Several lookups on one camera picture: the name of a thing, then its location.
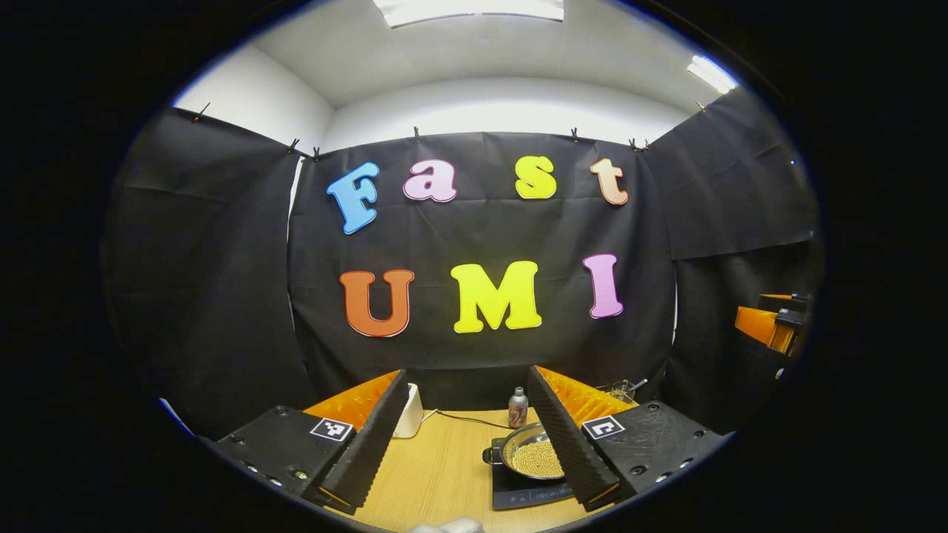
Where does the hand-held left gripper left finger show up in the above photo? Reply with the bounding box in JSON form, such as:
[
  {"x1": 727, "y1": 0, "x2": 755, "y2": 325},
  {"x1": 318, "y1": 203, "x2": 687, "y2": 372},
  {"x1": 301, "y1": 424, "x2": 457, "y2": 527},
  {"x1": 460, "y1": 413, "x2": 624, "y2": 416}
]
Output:
[{"x1": 213, "y1": 369, "x2": 410, "y2": 517}]

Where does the steel pot with beans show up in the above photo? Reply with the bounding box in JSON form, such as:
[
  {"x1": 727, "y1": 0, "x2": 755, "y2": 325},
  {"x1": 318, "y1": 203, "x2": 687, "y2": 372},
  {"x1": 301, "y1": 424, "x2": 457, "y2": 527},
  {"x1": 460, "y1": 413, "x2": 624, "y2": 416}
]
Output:
[{"x1": 483, "y1": 422, "x2": 567, "y2": 482}]

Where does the black induction cooktop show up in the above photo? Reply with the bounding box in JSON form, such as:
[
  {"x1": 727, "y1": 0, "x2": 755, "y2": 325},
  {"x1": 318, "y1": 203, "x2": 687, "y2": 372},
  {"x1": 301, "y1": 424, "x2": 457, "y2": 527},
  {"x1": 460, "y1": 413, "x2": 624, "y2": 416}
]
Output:
[{"x1": 490, "y1": 463, "x2": 575, "y2": 512}]

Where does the black power cable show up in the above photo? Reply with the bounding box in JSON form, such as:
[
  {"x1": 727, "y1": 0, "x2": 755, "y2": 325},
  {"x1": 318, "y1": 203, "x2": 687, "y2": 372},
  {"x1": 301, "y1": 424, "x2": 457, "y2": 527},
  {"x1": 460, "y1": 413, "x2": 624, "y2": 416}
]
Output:
[{"x1": 422, "y1": 409, "x2": 515, "y2": 430}]

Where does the white toaster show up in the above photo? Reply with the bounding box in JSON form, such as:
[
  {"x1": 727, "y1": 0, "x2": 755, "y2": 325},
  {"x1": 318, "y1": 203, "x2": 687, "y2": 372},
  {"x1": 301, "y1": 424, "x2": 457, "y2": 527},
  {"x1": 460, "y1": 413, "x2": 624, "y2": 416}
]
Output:
[{"x1": 393, "y1": 383, "x2": 424, "y2": 439}]

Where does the large ceiling light panel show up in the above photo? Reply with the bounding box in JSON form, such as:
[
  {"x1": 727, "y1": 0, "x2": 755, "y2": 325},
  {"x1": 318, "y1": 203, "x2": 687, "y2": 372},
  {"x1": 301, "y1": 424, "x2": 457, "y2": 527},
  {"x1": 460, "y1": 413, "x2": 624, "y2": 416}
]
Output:
[{"x1": 373, "y1": 0, "x2": 565, "y2": 29}]

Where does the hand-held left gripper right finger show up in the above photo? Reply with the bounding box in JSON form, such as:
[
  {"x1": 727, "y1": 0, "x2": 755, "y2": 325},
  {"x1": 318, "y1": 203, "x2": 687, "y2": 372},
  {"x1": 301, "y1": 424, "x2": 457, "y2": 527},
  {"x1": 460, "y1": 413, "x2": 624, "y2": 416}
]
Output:
[{"x1": 526, "y1": 365, "x2": 734, "y2": 514}]

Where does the small ceiling light panel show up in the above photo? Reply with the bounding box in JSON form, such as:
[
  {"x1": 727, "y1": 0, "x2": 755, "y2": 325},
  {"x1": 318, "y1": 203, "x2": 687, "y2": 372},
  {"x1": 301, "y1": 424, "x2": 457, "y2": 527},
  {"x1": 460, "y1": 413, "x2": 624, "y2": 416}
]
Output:
[{"x1": 687, "y1": 55, "x2": 739, "y2": 95}]

